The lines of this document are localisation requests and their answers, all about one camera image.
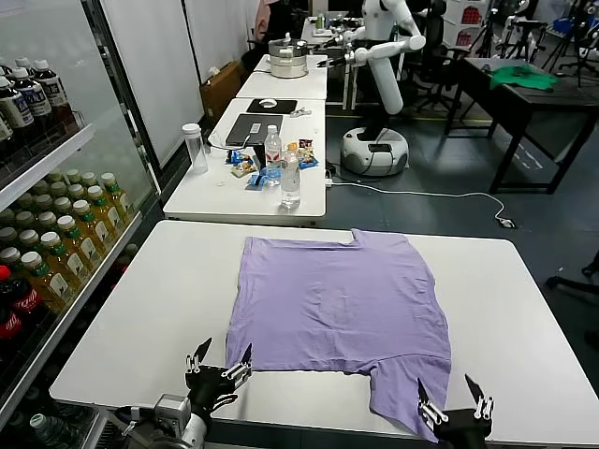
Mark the small white card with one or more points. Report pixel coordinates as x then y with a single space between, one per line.
256 127

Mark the dark tea bottle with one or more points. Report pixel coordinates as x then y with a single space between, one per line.
23 62
33 100
16 112
54 93

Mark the white desk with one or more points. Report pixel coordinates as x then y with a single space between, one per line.
311 33

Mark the small white grey gadget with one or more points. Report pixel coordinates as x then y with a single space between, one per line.
300 112

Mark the blue yellow snack packet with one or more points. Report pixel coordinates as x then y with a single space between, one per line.
308 160

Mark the white rectangular table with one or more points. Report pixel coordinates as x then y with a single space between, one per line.
290 89
210 196

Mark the white power strip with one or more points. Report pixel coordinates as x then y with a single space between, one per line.
328 178

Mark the black office chair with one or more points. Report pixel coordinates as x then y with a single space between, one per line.
437 28

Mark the dark colourful snack packet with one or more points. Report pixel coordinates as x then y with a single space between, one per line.
305 144

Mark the green label water bottle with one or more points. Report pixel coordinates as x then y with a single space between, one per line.
47 430

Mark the black metal table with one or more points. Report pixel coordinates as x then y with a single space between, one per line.
552 100

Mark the white shelf red boxes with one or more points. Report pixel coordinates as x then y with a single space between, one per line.
470 16

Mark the blue plastic bin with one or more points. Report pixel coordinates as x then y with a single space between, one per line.
561 25

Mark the green cloth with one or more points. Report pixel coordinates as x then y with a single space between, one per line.
519 77

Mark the clear tumbler white lid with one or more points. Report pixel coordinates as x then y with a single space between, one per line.
195 149

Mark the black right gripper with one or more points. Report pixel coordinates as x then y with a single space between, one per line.
463 428

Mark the clear plastic water bottle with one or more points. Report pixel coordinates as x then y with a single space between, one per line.
290 182

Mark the white humanoid robot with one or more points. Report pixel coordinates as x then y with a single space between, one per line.
384 79

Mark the beige snack packet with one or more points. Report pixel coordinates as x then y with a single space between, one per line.
243 168

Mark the black tripod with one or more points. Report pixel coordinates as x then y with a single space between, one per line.
568 42
486 35

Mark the yellow tea bottle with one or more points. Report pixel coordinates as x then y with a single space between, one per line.
58 186
79 238
47 280
47 218
62 203
7 233
43 200
65 257
24 217
73 174
105 206
77 189
93 220
10 255
29 236
117 192
89 178

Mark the pink cloth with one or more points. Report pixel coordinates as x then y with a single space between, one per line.
264 18

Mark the red label cola bottle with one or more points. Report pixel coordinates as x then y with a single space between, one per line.
23 299
9 322

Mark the small green bottle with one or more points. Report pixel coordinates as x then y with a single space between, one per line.
320 21

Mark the small white robot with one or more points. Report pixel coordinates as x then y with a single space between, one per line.
515 23

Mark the dark grey laptop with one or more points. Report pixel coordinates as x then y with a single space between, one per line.
243 128

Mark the cardboard box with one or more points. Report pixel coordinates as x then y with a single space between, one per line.
220 89

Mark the white plug adapter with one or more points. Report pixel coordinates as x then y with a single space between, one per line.
506 223

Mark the black chair base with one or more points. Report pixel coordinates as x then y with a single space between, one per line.
575 283

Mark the purple t-shirt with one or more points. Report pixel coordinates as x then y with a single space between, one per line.
337 308

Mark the steel steamer pot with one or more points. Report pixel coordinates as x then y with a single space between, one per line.
287 65

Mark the water bottle red label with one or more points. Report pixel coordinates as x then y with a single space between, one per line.
273 149

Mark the black mouse pad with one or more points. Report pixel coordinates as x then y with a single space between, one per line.
285 105

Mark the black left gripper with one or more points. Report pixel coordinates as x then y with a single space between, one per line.
210 388

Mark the white drink shelf rack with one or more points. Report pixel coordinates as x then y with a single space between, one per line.
47 159

